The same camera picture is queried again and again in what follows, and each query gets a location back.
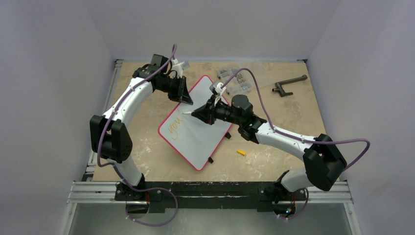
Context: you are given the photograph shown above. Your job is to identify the aluminium frame rail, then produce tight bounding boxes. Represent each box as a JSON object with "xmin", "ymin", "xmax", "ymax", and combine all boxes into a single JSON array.
[{"xmin": 66, "ymin": 59, "xmax": 125, "ymax": 204}]

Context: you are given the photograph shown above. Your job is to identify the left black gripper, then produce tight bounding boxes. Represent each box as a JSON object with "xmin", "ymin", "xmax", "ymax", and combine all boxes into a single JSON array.
[{"xmin": 157, "ymin": 75, "xmax": 192, "ymax": 105}]

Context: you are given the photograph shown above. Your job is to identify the pink framed whiteboard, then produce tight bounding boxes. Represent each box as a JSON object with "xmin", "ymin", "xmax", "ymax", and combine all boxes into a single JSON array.
[{"xmin": 158, "ymin": 75, "xmax": 232, "ymax": 171}]

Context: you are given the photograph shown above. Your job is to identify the yellow marker cap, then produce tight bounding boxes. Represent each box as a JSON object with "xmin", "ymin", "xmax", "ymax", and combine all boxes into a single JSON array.
[{"xmin": 236, "ymin": 150, "xmax": 246, "ymax": 156}]

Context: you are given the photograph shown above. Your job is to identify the purple cable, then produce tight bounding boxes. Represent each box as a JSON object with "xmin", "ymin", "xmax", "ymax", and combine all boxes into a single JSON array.
[
  {"xmin": 220, "ymin": 67, "xmax": 371, "ymax": 221},
  {"xmin": 96, "ymin": 44, "xmax": 179, "ymax": 228}
]

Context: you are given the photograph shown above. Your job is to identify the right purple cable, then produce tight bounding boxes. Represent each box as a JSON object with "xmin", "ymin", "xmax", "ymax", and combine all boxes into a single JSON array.
[{"xmin": 220, "ymin": 67, "xmax": 371, "ymax": 221}]

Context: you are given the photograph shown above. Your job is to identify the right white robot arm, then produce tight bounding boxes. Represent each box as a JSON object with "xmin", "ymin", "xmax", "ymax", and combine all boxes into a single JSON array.
[{"xmin": 190, "ymin": 95, "xmax": 347, "ymax": 199}]

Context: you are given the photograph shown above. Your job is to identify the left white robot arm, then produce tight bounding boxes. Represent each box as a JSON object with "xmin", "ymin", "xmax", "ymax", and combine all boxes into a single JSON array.
[{"xmin": 90, "ymin": 54, "xmax": 193, "ymax": 200}]

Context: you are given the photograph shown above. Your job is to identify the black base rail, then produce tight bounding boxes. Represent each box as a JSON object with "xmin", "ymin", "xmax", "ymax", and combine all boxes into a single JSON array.
[{"xmin": 115, "ymin": 182, "xmax": 306, "ymax": 214}]

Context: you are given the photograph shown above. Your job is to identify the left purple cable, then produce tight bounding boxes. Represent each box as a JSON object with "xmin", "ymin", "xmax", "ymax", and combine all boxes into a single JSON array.
[{"xmin": 96, "ymin": 44, "xmax": 179, "ymax": 228}]

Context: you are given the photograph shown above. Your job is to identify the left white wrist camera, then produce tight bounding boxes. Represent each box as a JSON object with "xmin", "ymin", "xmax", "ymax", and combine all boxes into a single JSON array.
[{"xmin": 171, "ymin": 59, "xmax": 190, "ymax": 78}]

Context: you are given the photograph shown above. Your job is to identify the dark metal crank handle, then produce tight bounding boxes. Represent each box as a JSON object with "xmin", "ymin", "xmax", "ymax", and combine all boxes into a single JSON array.
[{"xmin": 272, "ymin": 74, "xmax": 308, "ymax": 98}]

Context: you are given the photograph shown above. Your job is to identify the clear screw organizer box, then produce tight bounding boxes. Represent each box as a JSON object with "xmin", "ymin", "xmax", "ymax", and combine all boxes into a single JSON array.
[{"xmin": 217, "ymin": 67, "xmax": 254, "ymax": 96}]

